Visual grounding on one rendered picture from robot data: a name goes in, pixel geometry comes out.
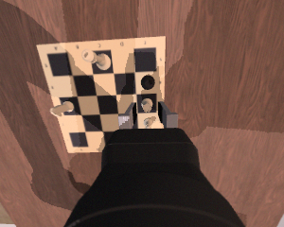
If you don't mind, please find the black chess piece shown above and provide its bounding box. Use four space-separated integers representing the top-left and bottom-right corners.
141 75 155 90

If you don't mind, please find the cream and black chessboard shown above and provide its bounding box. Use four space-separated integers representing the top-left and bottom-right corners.
37 37 166 152

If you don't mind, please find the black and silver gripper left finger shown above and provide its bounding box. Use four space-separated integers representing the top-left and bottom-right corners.
118 102 137 129

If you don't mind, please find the white pawn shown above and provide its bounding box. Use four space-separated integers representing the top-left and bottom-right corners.
144 118 152 129

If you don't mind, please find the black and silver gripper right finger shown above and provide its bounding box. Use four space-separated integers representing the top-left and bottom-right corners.
158 101 178 128

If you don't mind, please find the white chess piece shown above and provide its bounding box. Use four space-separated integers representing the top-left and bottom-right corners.
50 101 74 117
81 49 111 70

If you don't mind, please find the white chess rook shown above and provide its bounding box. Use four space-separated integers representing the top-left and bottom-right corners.
141 98 152 112

